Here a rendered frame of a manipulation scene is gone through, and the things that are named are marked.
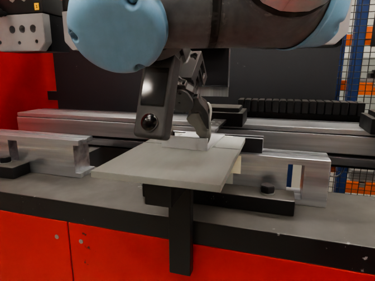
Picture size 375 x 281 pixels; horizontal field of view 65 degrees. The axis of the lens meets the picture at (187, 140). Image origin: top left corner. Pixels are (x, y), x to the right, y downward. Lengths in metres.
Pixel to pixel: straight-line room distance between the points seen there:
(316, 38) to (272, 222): 0.36
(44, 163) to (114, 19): 0.64
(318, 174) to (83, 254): 0.50
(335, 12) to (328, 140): 0.61
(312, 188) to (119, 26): 0.49
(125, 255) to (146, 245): 0.05
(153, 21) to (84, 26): 0.05
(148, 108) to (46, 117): 0.78
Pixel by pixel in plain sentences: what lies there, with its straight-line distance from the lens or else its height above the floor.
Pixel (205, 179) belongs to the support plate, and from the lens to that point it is 0.38.
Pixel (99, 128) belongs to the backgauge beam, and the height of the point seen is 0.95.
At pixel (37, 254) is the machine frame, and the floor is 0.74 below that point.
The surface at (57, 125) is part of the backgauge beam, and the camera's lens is 1.12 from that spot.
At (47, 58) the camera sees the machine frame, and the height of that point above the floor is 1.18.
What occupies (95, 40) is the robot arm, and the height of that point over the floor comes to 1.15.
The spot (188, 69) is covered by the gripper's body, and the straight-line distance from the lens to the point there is 0.45.
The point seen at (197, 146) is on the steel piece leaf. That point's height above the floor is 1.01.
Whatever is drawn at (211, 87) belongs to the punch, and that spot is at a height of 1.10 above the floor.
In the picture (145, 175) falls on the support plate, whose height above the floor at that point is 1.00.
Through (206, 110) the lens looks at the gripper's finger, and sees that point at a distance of 0.45.
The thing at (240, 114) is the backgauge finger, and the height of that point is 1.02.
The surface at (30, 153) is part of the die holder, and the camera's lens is 0.85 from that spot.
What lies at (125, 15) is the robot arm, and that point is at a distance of 0.23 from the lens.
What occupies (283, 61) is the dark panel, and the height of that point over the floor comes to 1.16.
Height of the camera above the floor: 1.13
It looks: 13 degrees down
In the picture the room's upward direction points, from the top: straight up
